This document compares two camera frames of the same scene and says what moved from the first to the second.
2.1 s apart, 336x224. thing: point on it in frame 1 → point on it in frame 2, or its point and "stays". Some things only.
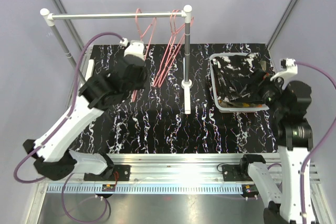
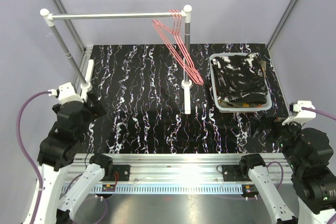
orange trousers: x=224 y=104 stays
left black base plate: x=120 y=172 stays
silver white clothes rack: x=186 y=14 stays
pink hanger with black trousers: x=135 y=92 → x=173 y=40
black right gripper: x=277 y=82 → x=258 y=124
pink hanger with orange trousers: x=176 y=37 → x=173 y=39
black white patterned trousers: x=237 y=77 stays
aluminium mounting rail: x=177 y=168 stays
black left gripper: x=140 y=85 → x=95 y=111
